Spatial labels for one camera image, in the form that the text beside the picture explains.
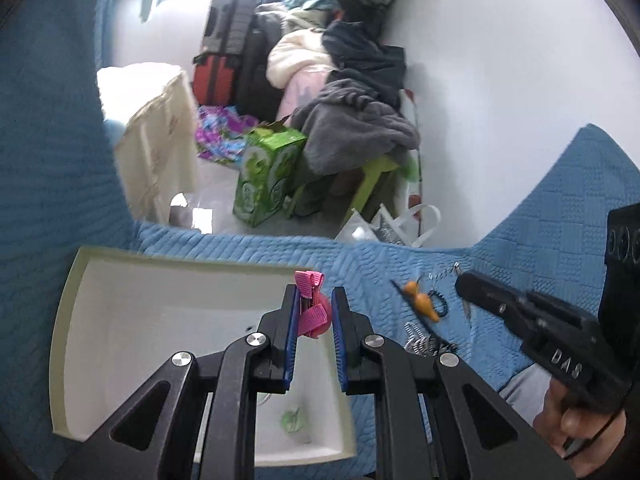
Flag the silver chain bracelet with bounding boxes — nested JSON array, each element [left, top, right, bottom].
[[404, 321, 458, 356]]

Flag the silver hair pin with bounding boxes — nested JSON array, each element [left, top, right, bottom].
[[429, 262, 463, 283]]

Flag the grey fleece blanket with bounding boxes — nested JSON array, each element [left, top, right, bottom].
[[290, 80, 421, 176]]

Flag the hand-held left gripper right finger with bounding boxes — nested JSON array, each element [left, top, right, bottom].
[[331, 286, 576, 480]]

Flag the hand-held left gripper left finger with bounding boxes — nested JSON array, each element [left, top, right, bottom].
[[52, 284, 301, 480]]

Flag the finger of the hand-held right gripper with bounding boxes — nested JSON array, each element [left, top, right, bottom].
[[455, 271, 527, 341]]

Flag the grey hard suitcase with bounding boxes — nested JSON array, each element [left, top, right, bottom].
[[201, 0, 261, 56]]

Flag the pink cloth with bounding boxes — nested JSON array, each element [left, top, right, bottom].
[[277, 67, 331, 121]]

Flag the clear plastic bag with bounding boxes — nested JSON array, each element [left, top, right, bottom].
[[334, 208, 381, 244]]

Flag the green printed carton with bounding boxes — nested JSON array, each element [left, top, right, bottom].
[[232, 120, 308, 228]]

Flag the cream duvet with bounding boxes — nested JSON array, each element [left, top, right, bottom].
[[266, 29, 333, 91]]

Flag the red suitcase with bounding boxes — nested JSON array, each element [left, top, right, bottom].
[[191, 52, 241, 108]]

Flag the small green trinket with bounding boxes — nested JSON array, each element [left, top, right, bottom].
[[279, 405, 307, 433]]

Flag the white tote bag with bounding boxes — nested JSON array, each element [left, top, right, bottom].
[[372, 203, 442, 248]]

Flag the pink hair clip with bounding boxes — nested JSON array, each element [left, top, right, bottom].
[[294, 270, 332, 338]]

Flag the black suitcase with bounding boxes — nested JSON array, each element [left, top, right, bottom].
[[235, 12, 286, 121]]

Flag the green plastic stool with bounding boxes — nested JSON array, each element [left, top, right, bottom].
[[292, 155, 416, 226]]

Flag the table with cream cloth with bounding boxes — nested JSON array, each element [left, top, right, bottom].
[[96, 62, 201, 226]]

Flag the white cardboard box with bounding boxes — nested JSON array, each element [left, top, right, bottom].
[[50, 246, 358, 467]]

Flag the purple colourful cloth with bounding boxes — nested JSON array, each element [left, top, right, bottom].
[[195, 105, 258, 171]]

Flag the person's grey trousers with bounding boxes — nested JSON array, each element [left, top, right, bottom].
[[497, 365, 553, 428]]

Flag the person's right hand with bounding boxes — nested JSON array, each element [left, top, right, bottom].
[[532, 377, 628, 476]]

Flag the black hair stick orange ornaments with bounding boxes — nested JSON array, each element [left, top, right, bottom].
[[391, 279, 453, 348]]

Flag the dark blue-grey garment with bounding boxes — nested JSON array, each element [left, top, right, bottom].
[[322, 21, 406, 106]]

